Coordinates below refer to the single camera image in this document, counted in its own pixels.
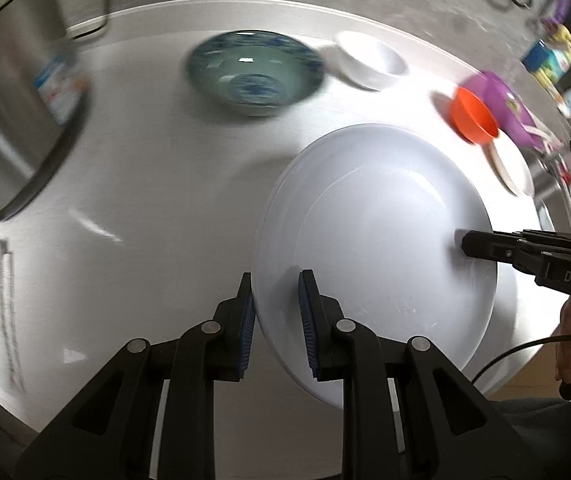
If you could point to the blue patterned bowl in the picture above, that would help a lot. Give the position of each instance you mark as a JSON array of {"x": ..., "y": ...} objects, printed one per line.
[{"x": 245, "y": 67}]

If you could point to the purple bowl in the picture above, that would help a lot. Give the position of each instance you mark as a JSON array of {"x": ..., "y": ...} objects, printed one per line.
[{"x": 500, "y": 92}]

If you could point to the yellow dish soap bottle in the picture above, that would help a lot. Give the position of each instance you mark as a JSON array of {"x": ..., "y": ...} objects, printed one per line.
[{"x": 560, "y": 52}]

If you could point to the orange bowl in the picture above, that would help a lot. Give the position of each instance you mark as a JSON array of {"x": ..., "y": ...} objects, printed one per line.
[{"x": 473, "y": 115}]

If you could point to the person's dark clothing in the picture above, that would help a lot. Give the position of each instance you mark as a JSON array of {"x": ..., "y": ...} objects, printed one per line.
[{"x": 540, "y": 430}]

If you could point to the blue cup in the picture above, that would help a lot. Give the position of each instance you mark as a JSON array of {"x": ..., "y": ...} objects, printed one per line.
[{"x": 535, "y": 55}]

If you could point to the large white plate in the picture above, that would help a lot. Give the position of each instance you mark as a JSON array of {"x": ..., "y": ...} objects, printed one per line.
[{"x": 390, "y": 220}]

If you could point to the white spoon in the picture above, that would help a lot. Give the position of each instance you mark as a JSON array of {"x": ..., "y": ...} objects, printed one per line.
[{"x": 540, "y": 136}]

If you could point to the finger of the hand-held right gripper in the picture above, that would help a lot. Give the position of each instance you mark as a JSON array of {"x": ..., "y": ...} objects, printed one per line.
[{"x": 490, "y": 247}]

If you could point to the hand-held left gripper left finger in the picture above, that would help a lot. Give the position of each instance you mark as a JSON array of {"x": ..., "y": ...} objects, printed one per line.
[{"x": 246, "y": 330}]

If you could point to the small white plate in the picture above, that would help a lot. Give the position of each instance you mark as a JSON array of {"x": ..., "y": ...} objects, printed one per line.
[{"x": 513, "y": 167}]

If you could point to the small white bowl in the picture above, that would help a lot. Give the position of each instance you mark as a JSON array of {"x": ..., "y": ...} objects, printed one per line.
[{"x": 370, "y": 57}]

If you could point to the stainless steel cooker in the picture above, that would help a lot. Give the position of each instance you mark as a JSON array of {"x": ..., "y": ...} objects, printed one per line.
[{"x": 10, "y": 110}]

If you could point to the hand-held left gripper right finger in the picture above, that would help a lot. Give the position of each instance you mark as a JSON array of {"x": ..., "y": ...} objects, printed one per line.
[{"x": 309, "y": 330}]

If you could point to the purple clip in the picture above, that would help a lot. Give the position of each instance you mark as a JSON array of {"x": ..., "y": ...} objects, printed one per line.
[{"x": 558, "y": 7}]

